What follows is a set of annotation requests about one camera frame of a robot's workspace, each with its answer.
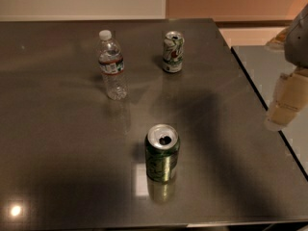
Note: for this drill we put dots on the clear plastic water bottle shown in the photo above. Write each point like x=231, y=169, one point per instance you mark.
x=111, y=63

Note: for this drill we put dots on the white and green soda can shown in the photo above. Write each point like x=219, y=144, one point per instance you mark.
x=173, y=52

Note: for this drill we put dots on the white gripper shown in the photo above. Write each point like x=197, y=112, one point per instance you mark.
x=297, y=45

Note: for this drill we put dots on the grey side table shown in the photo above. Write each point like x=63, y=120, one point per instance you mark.
x=262, y=67

